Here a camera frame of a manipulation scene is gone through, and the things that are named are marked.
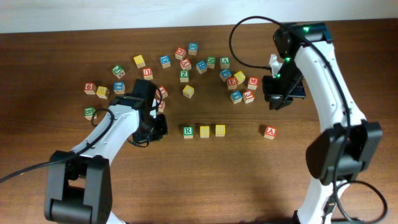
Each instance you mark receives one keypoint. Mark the red block letter E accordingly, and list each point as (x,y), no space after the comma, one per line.
(232,83)

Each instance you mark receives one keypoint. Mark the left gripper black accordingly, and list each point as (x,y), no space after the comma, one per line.
(153,131)

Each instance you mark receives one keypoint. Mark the red block letter C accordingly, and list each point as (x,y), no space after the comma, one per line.
(180,53)

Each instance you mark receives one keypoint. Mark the yellow block top left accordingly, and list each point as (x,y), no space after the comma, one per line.
(139,61)

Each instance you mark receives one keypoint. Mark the green block letter Z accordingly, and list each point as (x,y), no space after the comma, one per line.
(184,76)

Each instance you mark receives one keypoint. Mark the red block letter K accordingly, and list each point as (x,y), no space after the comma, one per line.
(163,91)

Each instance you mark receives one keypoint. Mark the green block letter N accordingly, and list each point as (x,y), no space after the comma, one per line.
(210,61)

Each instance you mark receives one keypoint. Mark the green block letter J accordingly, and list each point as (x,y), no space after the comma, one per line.
(118,71)

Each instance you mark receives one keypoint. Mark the red block number 6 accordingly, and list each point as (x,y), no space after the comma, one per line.
(90,88)

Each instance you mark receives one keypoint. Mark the red block letter M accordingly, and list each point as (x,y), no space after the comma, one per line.
(253,83)

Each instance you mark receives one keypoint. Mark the blue block letter D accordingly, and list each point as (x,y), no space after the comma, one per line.
(165,61)

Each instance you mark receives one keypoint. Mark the yellow block W left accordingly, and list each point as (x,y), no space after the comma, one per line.
(102,92)

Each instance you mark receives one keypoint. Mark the blue block letter P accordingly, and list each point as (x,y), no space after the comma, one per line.
(225,74)

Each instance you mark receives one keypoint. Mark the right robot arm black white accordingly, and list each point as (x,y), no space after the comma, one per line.
(347,141)

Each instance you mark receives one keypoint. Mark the yellow block letter C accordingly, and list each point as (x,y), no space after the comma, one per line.
(188,91)

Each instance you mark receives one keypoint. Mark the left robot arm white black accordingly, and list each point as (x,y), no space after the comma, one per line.
(79,181)

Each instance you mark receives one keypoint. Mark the yellow block right cluster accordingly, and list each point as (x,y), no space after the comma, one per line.
(240,77)

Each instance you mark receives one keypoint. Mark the red block letter A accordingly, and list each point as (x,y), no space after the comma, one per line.
(270,132)

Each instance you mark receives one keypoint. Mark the blue block letter X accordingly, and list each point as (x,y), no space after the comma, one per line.
(192,48)

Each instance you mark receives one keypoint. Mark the green block letter V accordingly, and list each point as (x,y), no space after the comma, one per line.
(224,62)

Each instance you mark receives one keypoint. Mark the red block letter Y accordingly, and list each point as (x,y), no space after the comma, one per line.
(185,64)

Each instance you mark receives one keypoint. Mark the green block B far left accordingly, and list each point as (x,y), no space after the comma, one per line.
(89,113)

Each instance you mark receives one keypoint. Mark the green block letter R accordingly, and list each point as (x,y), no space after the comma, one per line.
(188,132)

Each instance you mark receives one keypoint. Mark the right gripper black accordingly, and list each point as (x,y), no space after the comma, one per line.
(270,91)

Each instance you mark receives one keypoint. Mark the red block letter U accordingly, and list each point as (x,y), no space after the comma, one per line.
(147,73)

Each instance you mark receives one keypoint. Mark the yellow block letter S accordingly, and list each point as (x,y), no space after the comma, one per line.
(204,131)
(220,130)

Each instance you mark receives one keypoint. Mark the blue block letter H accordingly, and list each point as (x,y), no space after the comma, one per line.
(202,67)

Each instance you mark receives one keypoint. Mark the blue block letter F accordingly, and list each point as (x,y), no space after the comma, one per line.
(236,97)

